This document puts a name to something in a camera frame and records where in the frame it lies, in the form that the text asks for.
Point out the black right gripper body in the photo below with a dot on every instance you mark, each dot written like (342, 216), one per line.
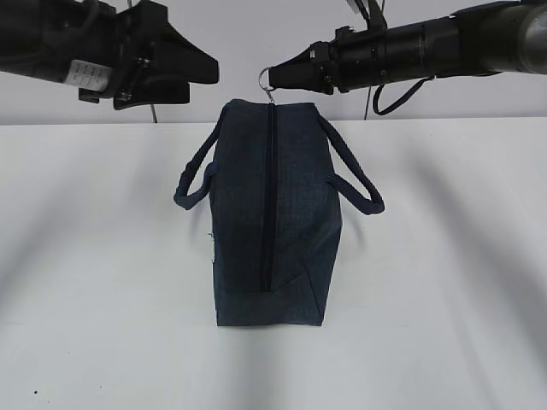
(352, 60)

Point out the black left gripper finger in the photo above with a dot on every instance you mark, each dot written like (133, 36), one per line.
(174, 57)
(161, 93)

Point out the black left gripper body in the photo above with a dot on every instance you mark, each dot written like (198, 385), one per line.
(112, 52)

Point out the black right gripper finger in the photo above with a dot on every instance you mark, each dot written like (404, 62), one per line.
(298, 73)

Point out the dark blue fabric lunch bag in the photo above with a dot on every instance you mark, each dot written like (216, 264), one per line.
(275, 176)

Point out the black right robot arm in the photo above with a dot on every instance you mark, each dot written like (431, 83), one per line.
(498, 37)

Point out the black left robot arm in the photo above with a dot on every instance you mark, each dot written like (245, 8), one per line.
(35, 38)

